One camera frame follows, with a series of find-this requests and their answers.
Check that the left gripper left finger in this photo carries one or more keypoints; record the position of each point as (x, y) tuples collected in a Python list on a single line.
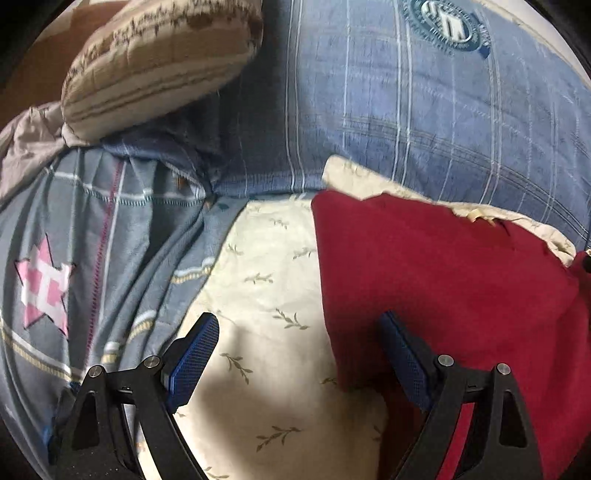
[(97, 443)]

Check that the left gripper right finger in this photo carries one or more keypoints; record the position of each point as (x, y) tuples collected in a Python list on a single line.
[(500, 442)]

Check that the red knit garment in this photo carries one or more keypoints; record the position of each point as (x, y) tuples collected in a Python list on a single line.
[(483, 292)]

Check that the cream leaf-print quilt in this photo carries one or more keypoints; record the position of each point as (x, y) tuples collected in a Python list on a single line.
[(268, 405)]

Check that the grey star-print bedsheet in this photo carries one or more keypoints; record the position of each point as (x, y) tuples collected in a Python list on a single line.
[(101, 257)]

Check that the grey crumpled cloth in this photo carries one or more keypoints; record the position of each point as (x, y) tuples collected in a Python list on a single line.
[(29, 142)]

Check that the blue plaid pillow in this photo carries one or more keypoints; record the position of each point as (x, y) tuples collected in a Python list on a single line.
[(449, 99)]

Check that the brown padded headboard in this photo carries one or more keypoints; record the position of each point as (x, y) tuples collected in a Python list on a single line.
[(38, 77)]

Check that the beige striped floral pillow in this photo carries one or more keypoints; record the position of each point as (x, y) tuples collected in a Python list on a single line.
[(154, 57)]

